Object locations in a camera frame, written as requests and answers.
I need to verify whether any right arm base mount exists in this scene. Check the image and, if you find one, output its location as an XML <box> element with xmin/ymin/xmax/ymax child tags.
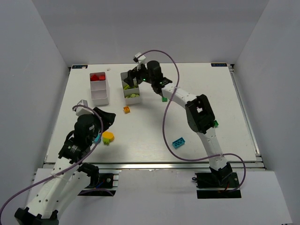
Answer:
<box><xmin>192</xmin><ymin>172</ymin><xmax>241</xmax><ymax>199</ymax></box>

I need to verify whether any pale green lego piece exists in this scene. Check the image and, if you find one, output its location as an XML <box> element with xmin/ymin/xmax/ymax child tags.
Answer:
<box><xmin>129</xmin><ymin>94</ymin><xmax>140</xmax><ymax>98</ymax></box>

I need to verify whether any orange small lego brick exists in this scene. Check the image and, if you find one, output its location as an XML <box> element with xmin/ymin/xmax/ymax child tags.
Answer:
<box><xmin>123</xmin><ymin>106</ymin><xmax>130</xmax><ymax>114</ymax></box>

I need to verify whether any blue heart lego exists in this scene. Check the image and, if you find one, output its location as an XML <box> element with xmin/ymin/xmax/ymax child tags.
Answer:
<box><xmin>93</xmin><ymin>135</ymin><xmax>101</xmax><ymax>143</ymax></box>

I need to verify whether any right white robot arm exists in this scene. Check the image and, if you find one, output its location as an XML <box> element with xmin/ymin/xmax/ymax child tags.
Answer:
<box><xmin>121</xmin><ymin>60</ymin><xmax>233</xmax><ymax>185</ymax></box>

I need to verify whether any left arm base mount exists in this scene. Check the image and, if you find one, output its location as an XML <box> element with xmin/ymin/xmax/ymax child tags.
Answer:
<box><xmin>78</xmin><ymin>163</ymin><xmax>117</xmax><ymax>197</ymax></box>

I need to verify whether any red 2x3 lego brick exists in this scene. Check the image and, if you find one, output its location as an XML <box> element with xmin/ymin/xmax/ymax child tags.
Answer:
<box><xmin>90</xmin><ymin>74</ymin><xmax>99</xmax><ymax>82</ymax></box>

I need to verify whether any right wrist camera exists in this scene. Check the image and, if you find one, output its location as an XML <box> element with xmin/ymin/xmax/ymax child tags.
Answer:
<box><xmin>133</xmin><ymin>52</ymin><xmax>146</xmax><ymax>71</ymax></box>

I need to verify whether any green lego lower right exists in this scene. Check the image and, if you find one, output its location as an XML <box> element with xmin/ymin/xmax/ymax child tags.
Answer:
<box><xmin>214</xmin><ymin>120</ymin><xmax>219</xmax><ymax>128</ymax></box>

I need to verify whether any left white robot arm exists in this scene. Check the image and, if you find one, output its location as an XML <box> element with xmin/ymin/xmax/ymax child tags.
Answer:
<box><xmin>15</xmin><ymin>105</ymin><xmax>116</xmax><ymax>225</ymax></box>

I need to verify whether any yellow heart lego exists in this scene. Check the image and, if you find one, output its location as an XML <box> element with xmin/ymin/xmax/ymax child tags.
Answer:
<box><xmin>102</xmin><ymin>131</ymin><xmax>115</xmax><ymax>145</ymax></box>

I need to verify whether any white divided container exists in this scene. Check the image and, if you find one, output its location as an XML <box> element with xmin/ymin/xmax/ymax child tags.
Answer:
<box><xmin>90</xmin><ymin>72</ymin><xmax>110</xmax><ymax>105</ymax></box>
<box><xmin>120</xmin><ymin>72</ymin><xmax>142</xmax><ymax>105</ymax></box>

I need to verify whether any left white divided container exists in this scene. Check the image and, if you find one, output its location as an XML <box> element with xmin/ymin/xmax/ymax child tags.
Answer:
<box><xmin>90</xmin><ymin>72</ymin><xmax>110</xmax><ymax>105</ymax></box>

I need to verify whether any right white divided container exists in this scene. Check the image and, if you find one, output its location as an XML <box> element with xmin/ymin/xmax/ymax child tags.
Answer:
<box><xmin>120</xmin><ymin>72</ymin><xmax>142</xmax><ymax>105</ymax></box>

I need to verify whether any blue 2x3 lego brick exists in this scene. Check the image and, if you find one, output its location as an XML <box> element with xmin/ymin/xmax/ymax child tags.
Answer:
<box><xmin>172</xmin><ymin>137</ymin><xmax>185</xmax><ymax>149</ymax></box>

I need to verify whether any lime 2x3 lego brick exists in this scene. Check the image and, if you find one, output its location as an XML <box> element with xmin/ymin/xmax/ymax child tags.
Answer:
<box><xmin>123</xmin><ymin>85</ymin><xmax>139</xmax><ymax>90</ymax></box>

